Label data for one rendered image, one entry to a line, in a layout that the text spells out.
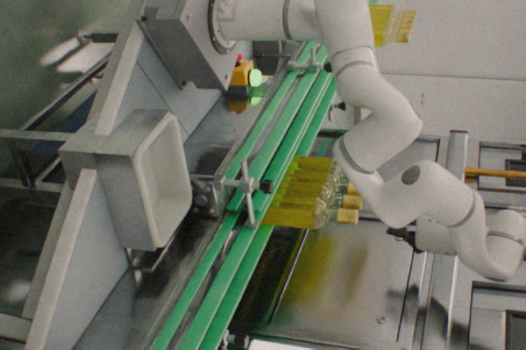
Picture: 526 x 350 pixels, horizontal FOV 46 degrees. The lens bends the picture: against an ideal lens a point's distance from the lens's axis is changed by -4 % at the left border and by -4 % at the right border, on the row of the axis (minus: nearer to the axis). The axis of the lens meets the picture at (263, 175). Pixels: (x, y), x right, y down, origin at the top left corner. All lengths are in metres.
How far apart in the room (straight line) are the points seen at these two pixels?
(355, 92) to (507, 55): 6.53
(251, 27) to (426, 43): 6.28
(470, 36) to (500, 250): 6.31
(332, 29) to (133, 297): 0.62
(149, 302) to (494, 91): 6.81
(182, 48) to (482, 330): 0.88
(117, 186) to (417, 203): 0.54
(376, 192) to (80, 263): 0.54
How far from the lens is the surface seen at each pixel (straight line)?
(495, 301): 1.52
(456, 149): 1.96
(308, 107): 1.79
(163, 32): 1.30
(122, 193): 1.19
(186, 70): 1.40
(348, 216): 1.44
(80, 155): 1.19
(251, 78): 1.67
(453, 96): 7.81
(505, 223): 1.28
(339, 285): 1.47
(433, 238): 1.40
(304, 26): 1.30
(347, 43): 1.16
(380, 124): 1.08
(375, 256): 1.54
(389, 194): 1.11
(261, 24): 1.33
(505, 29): 7.47
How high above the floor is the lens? 1.39
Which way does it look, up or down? 18 degrees down
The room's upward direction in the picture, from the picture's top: 95 degrees clockwise
